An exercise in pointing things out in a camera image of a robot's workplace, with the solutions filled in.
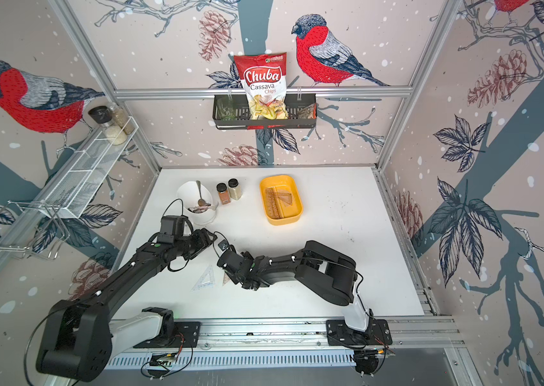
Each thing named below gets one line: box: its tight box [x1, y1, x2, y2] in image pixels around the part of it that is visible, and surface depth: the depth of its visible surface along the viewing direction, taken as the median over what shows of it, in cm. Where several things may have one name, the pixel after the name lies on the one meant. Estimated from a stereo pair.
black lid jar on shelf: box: [87, 105, 114, 128], surface depth 81 cm
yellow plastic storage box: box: [259, 174, 303, 226], surface depth 109 cm
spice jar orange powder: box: [216, 182, 231, 205], surface depth 103 cm
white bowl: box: [176, 180, 217, 226], surface depth 97 cm
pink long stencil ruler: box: [265, 186, 281, 220], surface depth 109 cm
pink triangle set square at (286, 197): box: [276, 191, 293, 206], surface depth 112 cm
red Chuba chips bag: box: [233, 52, 289, 120], surface depth 84 cm
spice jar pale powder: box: [227, 177, 243, 201], surface depth 105 cm
